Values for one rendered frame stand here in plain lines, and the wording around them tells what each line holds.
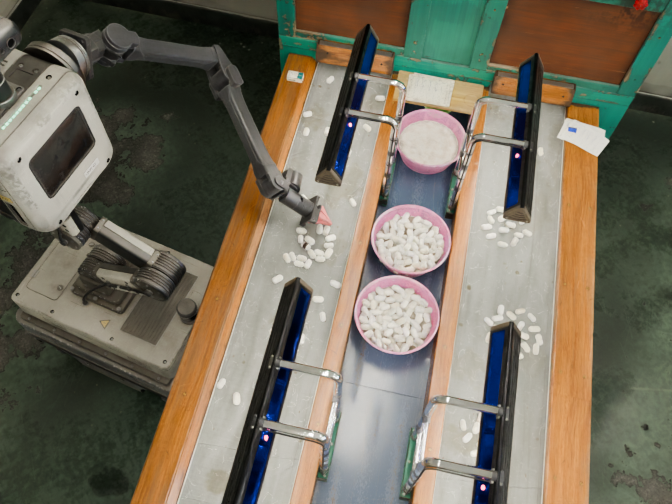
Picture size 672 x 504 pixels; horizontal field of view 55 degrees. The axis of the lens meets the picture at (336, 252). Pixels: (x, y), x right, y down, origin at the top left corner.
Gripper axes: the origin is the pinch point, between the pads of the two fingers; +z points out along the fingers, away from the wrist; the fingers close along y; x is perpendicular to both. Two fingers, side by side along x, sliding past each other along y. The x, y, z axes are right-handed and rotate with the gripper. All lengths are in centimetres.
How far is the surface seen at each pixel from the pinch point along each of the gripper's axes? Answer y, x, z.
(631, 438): -25, -23, 151
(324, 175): -4.2, -24.8, -21.0
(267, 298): -30.9, 9.8, -9.0
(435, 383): -47, -27, 34
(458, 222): 10.1, -27.2, 33.0
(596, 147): 54, -56, 68
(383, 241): -1.6, -10.5, 16.2
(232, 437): -76, 9, -7
